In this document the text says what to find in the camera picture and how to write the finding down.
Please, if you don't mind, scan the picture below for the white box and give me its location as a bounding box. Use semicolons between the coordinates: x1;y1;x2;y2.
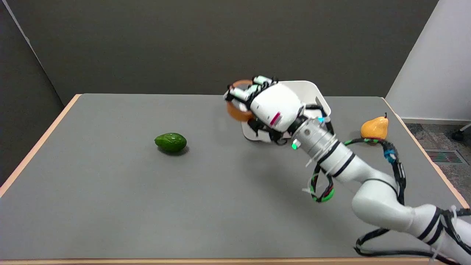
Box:
241;81;331;143

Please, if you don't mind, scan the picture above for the floor vent grille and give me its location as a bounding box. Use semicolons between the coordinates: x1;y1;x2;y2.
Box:
425;149;463;163

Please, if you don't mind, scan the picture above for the yellow pear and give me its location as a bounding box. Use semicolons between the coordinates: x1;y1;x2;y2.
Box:
361;113;389;141

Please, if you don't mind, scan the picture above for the yellow tape roll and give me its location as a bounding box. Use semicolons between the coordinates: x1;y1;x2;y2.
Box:
226;79;255;122

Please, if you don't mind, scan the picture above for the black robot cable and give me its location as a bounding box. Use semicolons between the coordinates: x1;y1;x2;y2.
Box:
309;138;471;265

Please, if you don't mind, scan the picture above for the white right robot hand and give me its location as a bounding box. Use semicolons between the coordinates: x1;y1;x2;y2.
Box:
223;75;308;145

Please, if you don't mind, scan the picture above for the green avocado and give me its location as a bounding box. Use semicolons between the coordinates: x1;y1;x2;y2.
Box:
154;133;187;153

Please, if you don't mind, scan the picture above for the black chair caster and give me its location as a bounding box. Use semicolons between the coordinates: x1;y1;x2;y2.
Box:
452;124;471;141

